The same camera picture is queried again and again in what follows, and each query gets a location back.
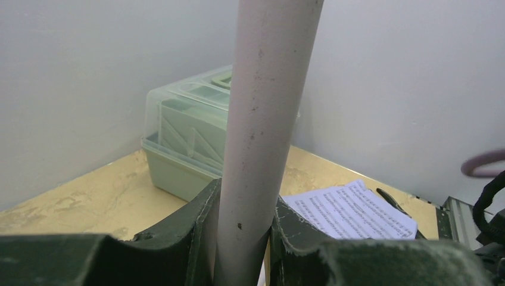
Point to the lilac perforated music stand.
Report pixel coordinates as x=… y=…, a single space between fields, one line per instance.
x=274 y=43

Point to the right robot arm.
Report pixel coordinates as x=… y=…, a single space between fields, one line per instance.
x=491 y=237

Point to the translucent green storage box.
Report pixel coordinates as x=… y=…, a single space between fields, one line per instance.
x=185 y=132

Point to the black handled tool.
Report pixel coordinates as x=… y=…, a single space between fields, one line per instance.
x=389 y=199

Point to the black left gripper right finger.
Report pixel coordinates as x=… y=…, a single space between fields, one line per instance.
x=300 y=254

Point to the white sheet music pages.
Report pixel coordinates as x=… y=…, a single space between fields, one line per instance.
x=352 y=212

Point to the aluminium frame rails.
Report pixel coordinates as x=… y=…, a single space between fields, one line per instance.
x=455 y=222

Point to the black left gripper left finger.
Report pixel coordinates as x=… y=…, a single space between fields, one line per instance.
x=178 y=250

